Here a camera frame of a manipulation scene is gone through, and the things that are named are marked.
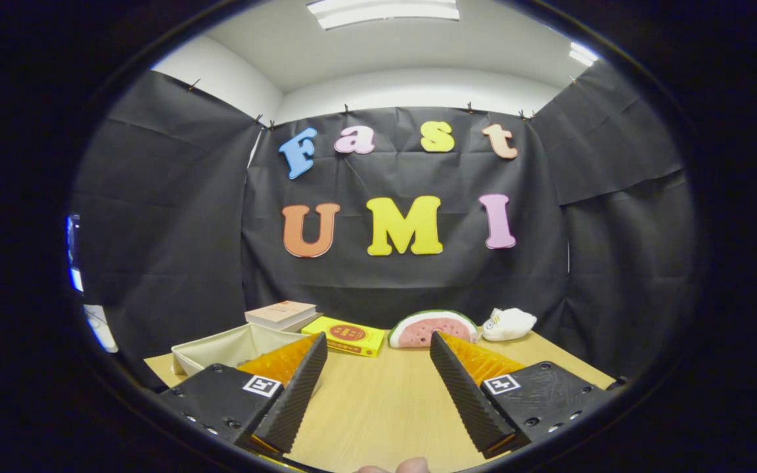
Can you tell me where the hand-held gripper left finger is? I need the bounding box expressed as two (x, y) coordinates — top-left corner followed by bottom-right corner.
(157, 332), (329, 459)

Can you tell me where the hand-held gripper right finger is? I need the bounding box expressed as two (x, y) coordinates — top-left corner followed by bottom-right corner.
(429, 330), (616, 461)

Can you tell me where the beige fabric storage box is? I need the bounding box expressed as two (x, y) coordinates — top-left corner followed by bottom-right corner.
(172, 322), (317, 395)

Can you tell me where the yellow book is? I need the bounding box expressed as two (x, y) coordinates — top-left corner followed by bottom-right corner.
(301, 315), (386, 358)

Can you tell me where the watermelon plush toy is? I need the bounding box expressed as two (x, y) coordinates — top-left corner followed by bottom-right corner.
(388, 309), (479, 349)

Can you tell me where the white plush toy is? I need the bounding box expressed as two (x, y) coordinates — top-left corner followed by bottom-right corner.
(482, 307), (538, 342)

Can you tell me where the beige cover book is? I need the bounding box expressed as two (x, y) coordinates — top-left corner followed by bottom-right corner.
(244, 300), (318, 327)

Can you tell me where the small ceiling light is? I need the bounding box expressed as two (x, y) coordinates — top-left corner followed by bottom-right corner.
(568, 41), (599, 66)

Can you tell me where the long ceiling light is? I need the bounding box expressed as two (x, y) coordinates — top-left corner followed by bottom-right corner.
(306, 0), (460, 30)

